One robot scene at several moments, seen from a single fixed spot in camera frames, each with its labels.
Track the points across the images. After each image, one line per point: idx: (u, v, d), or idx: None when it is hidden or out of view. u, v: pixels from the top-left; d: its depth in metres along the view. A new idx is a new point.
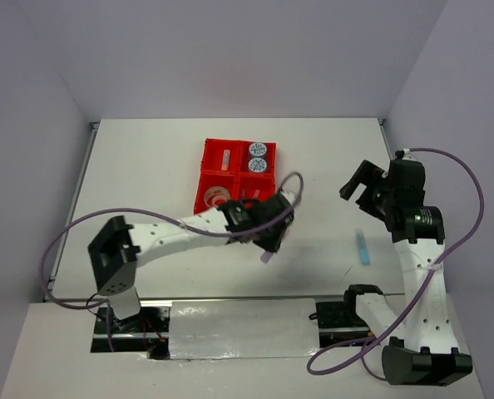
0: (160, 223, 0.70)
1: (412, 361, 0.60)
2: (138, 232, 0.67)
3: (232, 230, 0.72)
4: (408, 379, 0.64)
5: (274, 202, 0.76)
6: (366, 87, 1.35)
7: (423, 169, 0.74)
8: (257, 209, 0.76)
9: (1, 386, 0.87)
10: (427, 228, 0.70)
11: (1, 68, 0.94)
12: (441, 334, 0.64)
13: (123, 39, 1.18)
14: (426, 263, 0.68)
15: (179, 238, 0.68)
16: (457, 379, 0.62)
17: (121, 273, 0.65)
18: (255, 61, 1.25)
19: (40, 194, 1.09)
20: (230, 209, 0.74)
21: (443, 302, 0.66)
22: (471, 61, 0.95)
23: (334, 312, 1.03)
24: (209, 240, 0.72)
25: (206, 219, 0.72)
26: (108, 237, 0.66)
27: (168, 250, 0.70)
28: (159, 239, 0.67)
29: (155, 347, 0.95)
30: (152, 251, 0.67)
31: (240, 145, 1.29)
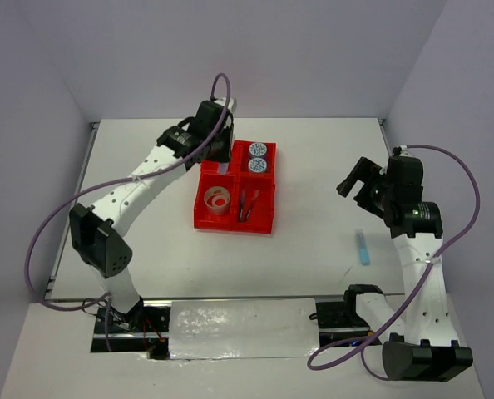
0: (115, 189, 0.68)
1: (412, 354, 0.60)
2: (101, 209, 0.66)
3: (182, 155, 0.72)
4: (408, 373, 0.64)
5: (207, 108, 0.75)
6: (367, 87, 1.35)
7: (422, 166, 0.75)
8: (195, 125, 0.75)
9: (1, 386, 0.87)
10: (426, 222, 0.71)
11: (0, 67, 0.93)
12: (441, 327, 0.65)
13: (123, 39, 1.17)
14: (424, 257, 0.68)
15: (140, 191, 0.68)
16: (457, 372, 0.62)
17: (114, 247, 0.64)
18: (255, 61, 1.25)
19: (40, 194, 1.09)
20: (172, 137, 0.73)
21: (442, 294, 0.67)
22: (470, 61, 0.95)
23: (334, 312, 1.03)
24: (170, 175, 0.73)
25: (154, 160, 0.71)
26: (78, 229, 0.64)
27: (140, 204, 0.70)
28: (123, 202, 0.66)
29: (155, 346, 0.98)
30: (125, 215, 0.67)
31: (240, 145, 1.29)
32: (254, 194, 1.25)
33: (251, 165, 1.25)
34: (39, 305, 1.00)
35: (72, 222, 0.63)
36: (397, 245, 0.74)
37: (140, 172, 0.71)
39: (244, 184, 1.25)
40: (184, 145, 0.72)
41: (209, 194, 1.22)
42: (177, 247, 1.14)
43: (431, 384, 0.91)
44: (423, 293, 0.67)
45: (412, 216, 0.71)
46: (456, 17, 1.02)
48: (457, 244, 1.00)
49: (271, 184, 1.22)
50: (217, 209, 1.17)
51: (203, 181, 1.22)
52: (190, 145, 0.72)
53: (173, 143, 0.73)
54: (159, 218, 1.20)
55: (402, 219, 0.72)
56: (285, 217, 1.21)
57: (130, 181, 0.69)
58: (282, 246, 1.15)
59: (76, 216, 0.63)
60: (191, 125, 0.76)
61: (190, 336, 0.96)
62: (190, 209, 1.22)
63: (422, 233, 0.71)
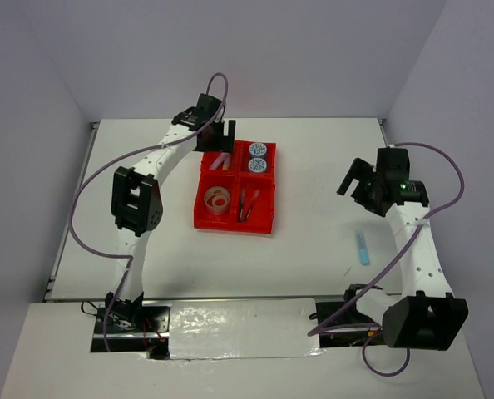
0: (147, 155, 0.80)
1: (409, 303, 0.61)
2: (141, 168, 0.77)
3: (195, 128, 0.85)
4: (410, 334, 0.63)
5: (206, 97, 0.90)
6: (367, 87, 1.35)
7: (405, 151, 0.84)
8: (198, 109, 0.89)
9: (1, 386, 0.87)
10: (413, 196, 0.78)
11: (0, 66, 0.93)
12: (433, 280, 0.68)
13: (122, 39, 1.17)
14: (413, 221, 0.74)
15: (170, 155, 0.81)
16: (454, 329, 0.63)
17: (153, 199, 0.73)
18: (255, 61, 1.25)
19: (40, 194, 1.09)
20: (184, 119, 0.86)
21: (432, 253, 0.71)
22: (470, 61, 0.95)
23: (335, 312, 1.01)
24: (186, 147, 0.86)
25: (173, 134, 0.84)
26: (121, 187, 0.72)
27: (166, 170, 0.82)
28: (158, 163, 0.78)
29: (155, 346, 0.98)
30: (160, 174, 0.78)
31: (241, 145, 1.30)
32: (254, 194, 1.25)
33: (252, 165, 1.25)
34: (39, 305, 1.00)
35: (116, 182, 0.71)
36: (389, 217, 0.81)
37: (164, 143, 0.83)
39: (244, 184, 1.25)
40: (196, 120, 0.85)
41: (209, 194, 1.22)
42: (177, 246, 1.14)
43: (431, 383, 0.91)
44: (414, 251, 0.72)
45: (401, 190, 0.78)
46: (456, 17, 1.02)
48: (456, 244, 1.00)
49: (271, 183, 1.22)
50: (217, 209, 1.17)
51: (203, 181, 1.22)
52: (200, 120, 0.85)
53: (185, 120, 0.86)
54: None
55: (391, 194, 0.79)
56: (285, 217, 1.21)
57: (160, 149, 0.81)
58: (282, 246, 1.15)
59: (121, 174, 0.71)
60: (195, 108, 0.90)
61: (190, 336, 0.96)
62: (190, 209, 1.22)
63: (411, 204, 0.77)
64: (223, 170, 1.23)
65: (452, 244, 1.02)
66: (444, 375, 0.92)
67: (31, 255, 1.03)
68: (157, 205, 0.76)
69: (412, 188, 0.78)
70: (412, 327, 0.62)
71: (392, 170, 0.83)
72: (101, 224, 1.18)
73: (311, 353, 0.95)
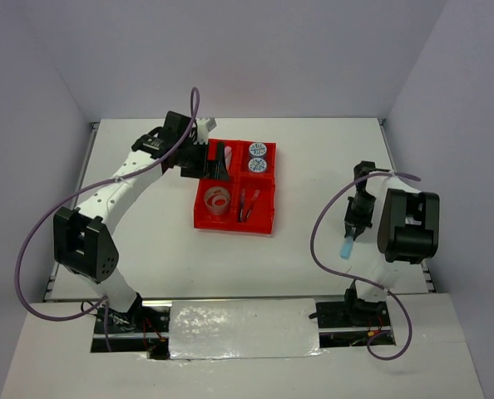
0: (98, 192, 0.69)
1: (391, 193, 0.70)
2: (88, 208, 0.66)
3: (158, 156, 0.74)
4: (399, 224, 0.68)
5: (174, 115, 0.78)
6: (367, 87, 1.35)
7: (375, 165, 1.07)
8: (165, 132, 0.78)
9: (1, 386, 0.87)
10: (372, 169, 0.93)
11: None
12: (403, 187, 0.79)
13: (121, 39, 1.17)
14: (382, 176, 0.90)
15: (125, 189, 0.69)
16: (435, 219, 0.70)
17: (103, 246, 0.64)
18: (255, 61, 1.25)
19: (39, 194, 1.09)
20: (145, 144, 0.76)
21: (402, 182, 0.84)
22: (470, 61, 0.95)
23: (334, 312, 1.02)
24: (149, 177, 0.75)
25: (132, 162, 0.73)
26: (65, 229, 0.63)
27: (121, 208, 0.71)
28: (110, 200, 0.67)
29: (155, 346, 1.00)
30: (111, 213, 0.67)
31: (240, 145, 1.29)
32: (254, 194, 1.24)
33: (252, 165, 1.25)
34: (38, 306, 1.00)
35: (59, 224, 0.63)
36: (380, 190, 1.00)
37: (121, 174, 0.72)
39: (245, 184, 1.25)
40: (160, 150, 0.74)
41: (209, 194, 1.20)
42: (177, 246, 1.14)
43: (432, 384, 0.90)
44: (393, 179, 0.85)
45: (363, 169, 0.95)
46: (456, 16, 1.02)
48: (456, 244, 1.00)
49: (271, 183, 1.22)
50: (217, 209, 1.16)
51: (203, 181, 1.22)
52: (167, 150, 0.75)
53: (147, 149, 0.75)
54: (159, 217, 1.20)
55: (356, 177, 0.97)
56: (286, 217, 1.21)
57: (114, 182, 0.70)
58: (282, 246, 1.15)
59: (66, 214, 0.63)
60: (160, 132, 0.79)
61: (190, 336, 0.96)
62: (190, 209, 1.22)
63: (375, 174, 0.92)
64: None
65: (452, 244, 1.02)
66: (444, 375, 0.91)
67: (30, 255, 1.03)
68: (111, 251, 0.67)
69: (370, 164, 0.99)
70: (397, 214, 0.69)
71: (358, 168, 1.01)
72: None
73: (311, 353, 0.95)
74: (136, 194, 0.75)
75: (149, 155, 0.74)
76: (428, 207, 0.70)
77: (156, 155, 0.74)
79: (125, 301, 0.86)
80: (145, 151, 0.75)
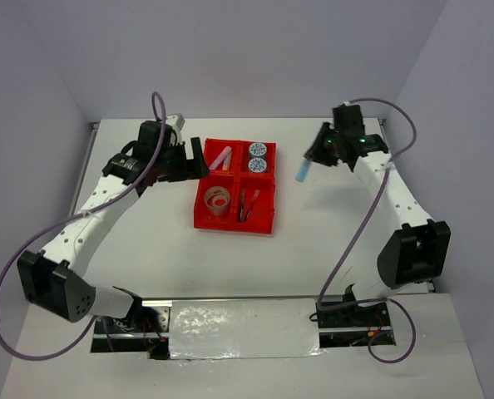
0: (65, 229, 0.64)
1: (398, 236, 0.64)
2: (53, 251, 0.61)
3: (130, 181, 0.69)
4: (406, 264, 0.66)
5: (148, 129, 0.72)
6: (367, 86, 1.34)
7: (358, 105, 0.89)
8: (138, 148, 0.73)
9: (1, 386, 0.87)
10: (372, 146, 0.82)
11: None
12: (413, 210, 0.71)
13: (121, 39, 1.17)
14: (380, 168, 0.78)
15: (94, 225, 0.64)
16: (443, 249, 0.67)
17: (71, 292, 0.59)
18: (254, 61, 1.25)
19: (38, 194, 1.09)
20: (118, 165, 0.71)
21: (405, 190, 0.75)
22: (470, 61, 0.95)
23: (335, 312, 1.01)
24: (123, 204, 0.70)
25: (101, 190, 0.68)
26: (31, 277, 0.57)
27: (91, 243, 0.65)
28: (76, 239, 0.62)
29: (155, 346, 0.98)
30: (80, 253, 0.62)
31: (240, 145, 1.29)
32: (254, 194, 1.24)
33: (252, 165, 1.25)
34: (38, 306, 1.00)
35: (23, 271, 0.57)
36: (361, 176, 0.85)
37: (90, 206, 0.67)
39: (244, 184, 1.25)
40: (132, 172, 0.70)
41: (208, 194, 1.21)
42: (177, 247, 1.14)
43: (432, 384, 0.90)
44: (387, 189, 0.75)
45: (362, 145, 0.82)
46: (456, 16, 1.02)
48: (456, 244, 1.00)
49: (271, 183, 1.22)
50: (217, 209, 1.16)
51: (203, 181, 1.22)
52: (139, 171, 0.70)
53: (119, 172, 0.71)
54: (159, 218, 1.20)
55: (354, 152, 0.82)
56: (285, 217, 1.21)
57: (81, 217, 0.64)
58: (282, 246, 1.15)
59: (30, 262, 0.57)
60: (134, 150, 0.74)
61: (190, 336, 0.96)
62: (190, 209, 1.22)
63: (373, 151, 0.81)
64: (223, 170, 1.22)
65: (452, 244, 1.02)
66: (443, 375, 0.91)
67: None
68: (83, 293, 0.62)
69: (372, 143, 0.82)
70: (405, 258, 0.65)
71: (349, 127, 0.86)
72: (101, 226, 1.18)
73: (311, 353, 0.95)
74: (110, 224, 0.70)
75: (121, 179, 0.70)
76: (437, 241, 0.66)
77: (129, 179, 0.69)
79: (121, 307, 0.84)
80: (116, 176, 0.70)
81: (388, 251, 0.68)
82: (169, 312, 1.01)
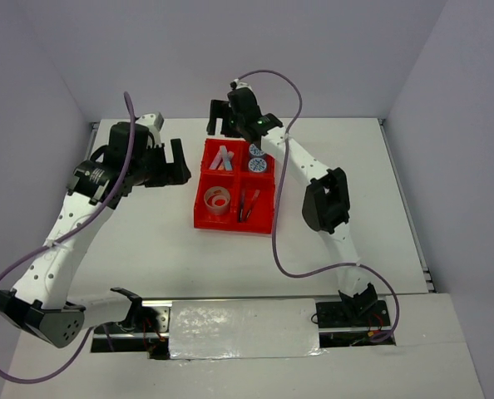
0: (33, 263, 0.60)
1: (311, 191, 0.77)
2: (25, 291, 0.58)
3: (97, 200, 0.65)
4: (324, 210, 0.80)
5: (120, 135, 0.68)
6: (367, 86, 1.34)
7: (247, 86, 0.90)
8: (110, 155, 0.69)
9: (0, 385, 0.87)
10: (269, 124, 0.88)
11: None
12: (317, 166, 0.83)
13: (121, 39, 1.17)
14: (280, 140, 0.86)
15: (63, 257, 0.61)
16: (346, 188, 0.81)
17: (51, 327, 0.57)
18: (255, 60, 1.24)
19: (38, 194, 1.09)
20: (86, 177, 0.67)
21: (303, 151, 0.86)
22: (469, 61, 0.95)
23: (334, 312, 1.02)
24: (94, 225, 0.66)
25: (68, 214, 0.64)
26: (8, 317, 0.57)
27: (66, 273, 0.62)
28: (47, 275, 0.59)
29: (155, 346, 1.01)
30: (54, 288, 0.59)
31: (241, 145, 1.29)
32: (254, 194, 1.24)
33: (252, 165, 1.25)
34: None
35: (0, 310, 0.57)
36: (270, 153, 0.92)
37: (57, 234, 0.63)
39: (245, 184, 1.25)
40: (100, 186, 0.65)
41: (209, 194, 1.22)
42: (176, 246, 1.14)
43: (431, 384, 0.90)
44: (292, 156, 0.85)
45: (259, 125, 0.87)
46: (456, 16, 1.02)
48: (456, 244, 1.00)
49: (271, 183, 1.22)
50: (217, 209, 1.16)
51: (203, 181, 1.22)
52: (107, 186, 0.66)
53: (86, 185, 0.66)
54: (158, 217, 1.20)
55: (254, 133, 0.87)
56: (285, 217, 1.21)
57: (48, 248, 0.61)
58: (282, 246, 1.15)
59: (2, 303, 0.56)
60: (106, 156, 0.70)
61: (190, 336, 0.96)
62: (190, 209, 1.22)
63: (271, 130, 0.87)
64: (224, 170, 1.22)
65: (453, 243, 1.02)
66: (443, 374, 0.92)
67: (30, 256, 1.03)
68: (69, 317, 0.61)
69: (268, 121, 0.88)
70: (321, 205, 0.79)
71: (244, 110, 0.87)
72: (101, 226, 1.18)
73: (311, 353, 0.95)
74: (84, 248, 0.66)
75: (88, 197, 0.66)
76: (339, 184, 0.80)
77: (96, 196, 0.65)
79: (121, 307, 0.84)
80: (82, 193, 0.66)
81: (308, 204, 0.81)
82: (170, 312, 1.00)
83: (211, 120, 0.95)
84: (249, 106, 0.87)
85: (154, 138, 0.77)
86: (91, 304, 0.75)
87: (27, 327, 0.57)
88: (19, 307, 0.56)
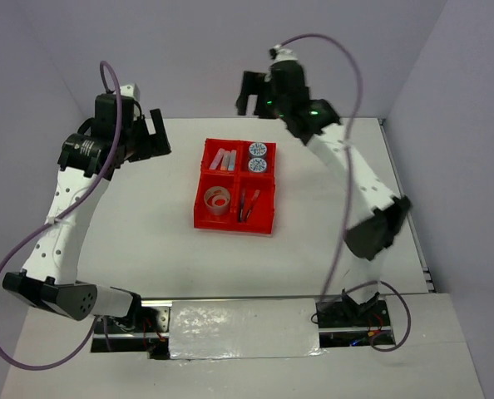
0: (38, 242, 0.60)
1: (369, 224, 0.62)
2: (35, 270, 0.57)
3: (92, 171, 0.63)
4: (378, 243, 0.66)
5: (105, 102, 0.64)
6: (367, 86, 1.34)
7: (298, 62, 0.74)
8: (98, 126, 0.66)
9: (1, 385, 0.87)
10: (325, 117, 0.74)
11: None
12: (380, 191, 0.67)
13: (121, 39, 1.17)
14: (340, 146, 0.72)
15: (67, 233, 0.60)
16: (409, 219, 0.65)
17: (66, 302, 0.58)
18: (256, 60, 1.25)
19: (38, 194, 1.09)
20: (75, 150, 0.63)
21: (368, 169, 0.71)
22: (469, 61, 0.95)
23: (334, 312, 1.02)
24: (92, 201, 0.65)
25: (65, 189, 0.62)
26: (22, 298, 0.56)
27: (73, 248, 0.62)
28: (56, 251, 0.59)
29: (155, 346, 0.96)
30: (65, 263, 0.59)
31: (241, 145, 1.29)
32: (254, 194, 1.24)
33: (252, 165, 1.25)
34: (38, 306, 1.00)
35: (12, 292, 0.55)
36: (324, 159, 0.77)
37: (56, 211, 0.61)
39: (245, 184, 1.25)
40: (92, 158, 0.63)
41: (209, 194, 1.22)
42: (176, 246, 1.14)
43: (431, 383, 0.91)
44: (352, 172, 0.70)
45: (313, 118, 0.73)
46: (456, 16, 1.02)
48: (456, 244, 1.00)
49: (271, 183, 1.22)
50: (217, 209, 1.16)
51: (203, 181, 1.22)
52: (100, 158, 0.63)
53: (78, 160, 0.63)
54: (158, 218, 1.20)
55: (305, 125, 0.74)
56: (285, 217, 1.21)
57: (51, 226, 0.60)
58: (282, 246, 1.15)
59: (14, 285, 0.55)
60: (93, 129, 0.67)
61: (190, 336, 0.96)
62: (190, 209, 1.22)
63: (330, 127, 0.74)
64: (224, 170, 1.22)
65: (453, 244, 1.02)
66: (442, 374, 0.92)
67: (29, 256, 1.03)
68: (81, 293, 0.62)
69: (323, 112, 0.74)
70: (377, 238, 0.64)
71: (291, 93, 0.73)
72: (101, 226, 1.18)
73: (311, 353, 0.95)
74: (85, 222, 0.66)
75: (82, 169, 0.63)
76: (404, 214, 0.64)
77: (91, 169, 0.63)
79: (121, 307, 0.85)
80: (75, 166, 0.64)
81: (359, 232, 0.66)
82: (170, 312, 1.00)
83: (241, 96, 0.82)
84: (298, 88, 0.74)
85: (140, 106, 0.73)
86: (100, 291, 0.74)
87: (41, 305, 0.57)
88: (33, 287, 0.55)
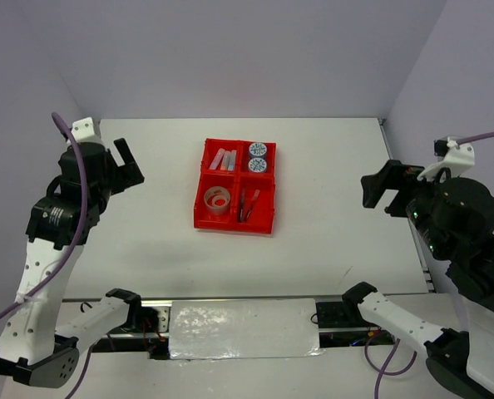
0: (10, 320, 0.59)
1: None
2: (7, 349, 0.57)
3: (62, 243, 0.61)
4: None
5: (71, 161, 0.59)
6: (368, 86, 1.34)
7: (479, 183, 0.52)
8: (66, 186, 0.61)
9: (1, 384, 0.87)
10: None
11: None
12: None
13: (121, 38, 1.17)
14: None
15: (40, 308, 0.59)
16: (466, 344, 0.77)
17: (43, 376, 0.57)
18: (255, 60, 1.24)
19: (37, 194, 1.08)
20: (42, 219, 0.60)
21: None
22: (469, 60, 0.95)
23: (334, 312, 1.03)
24: (66, 265, 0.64)
25: (35, 262, 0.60)
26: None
27: (49, 321, 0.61)
28: (27, 330, 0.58)
29: (155, 346, 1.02)
30: (40, 339, 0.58)
31: (241, 145, 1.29)
32: (254, 194, 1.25)
33: (252, 165, 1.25)
34: None
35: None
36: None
37: (27, 285, 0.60)
39: (244, 184, 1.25)
40: (62, 227, 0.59)
41: (209, 194, 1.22)
42: (176, 246, 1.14)
43: (430, 384, 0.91)
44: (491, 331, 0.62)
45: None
46: (456, 15, 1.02)
48: None
49: (271, 183, 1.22)
50: (217, 208, 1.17)
51: (203, 181, 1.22)
52: (71, 225, 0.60)
53: (49, 229, 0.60)
54: (158, 218, 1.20)
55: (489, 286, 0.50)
56: (286, 217, 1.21)
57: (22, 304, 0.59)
58: (282, 246, 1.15)
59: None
60: (61, 187, 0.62)
61: (190, 336, 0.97)
62: (190, 209, 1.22)
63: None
64: (224, 170, 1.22)
65: None
66: None
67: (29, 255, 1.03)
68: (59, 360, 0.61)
69: None
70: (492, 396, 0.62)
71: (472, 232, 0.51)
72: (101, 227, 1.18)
73: (312, 353, 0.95)
74: (59, 292, 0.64)
75: (52, 240, 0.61)
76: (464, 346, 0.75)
77: (61, 240, 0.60)
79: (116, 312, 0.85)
80: (44, 237, 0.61)
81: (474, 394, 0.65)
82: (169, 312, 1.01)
83: (379, 185, 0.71)
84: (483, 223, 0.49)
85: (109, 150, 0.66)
86: (86, 329, 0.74)
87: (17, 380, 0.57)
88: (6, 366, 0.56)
